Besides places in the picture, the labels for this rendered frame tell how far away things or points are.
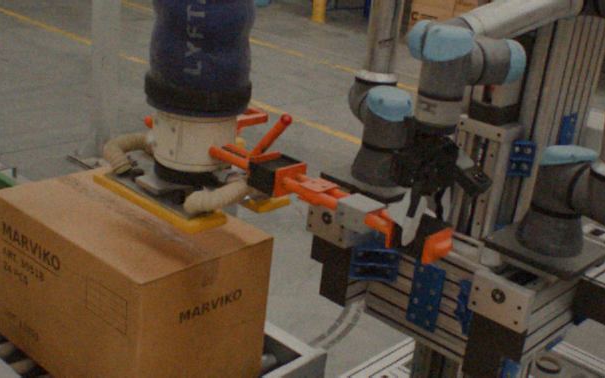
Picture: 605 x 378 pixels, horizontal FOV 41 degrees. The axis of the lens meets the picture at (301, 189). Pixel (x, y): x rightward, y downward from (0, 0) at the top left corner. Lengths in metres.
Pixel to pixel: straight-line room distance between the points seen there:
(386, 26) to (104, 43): 2.92
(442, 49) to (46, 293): 1.16
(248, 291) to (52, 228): 0.48
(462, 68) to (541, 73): 0.73
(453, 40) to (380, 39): 0.88
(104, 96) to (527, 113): 3.31
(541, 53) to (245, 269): 0.87
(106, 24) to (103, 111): 0.52
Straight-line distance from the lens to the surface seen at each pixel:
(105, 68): 4.91
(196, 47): 1.63
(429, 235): 1.36
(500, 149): 2.01
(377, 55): 2.17
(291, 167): 1.57
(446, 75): 1.30
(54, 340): 2.07
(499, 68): 1.37
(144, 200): 1.72
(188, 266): 1.77
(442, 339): 2.09
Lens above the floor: 1.76
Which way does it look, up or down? 21 degrees down
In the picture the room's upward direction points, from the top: 7 degrees clockwise
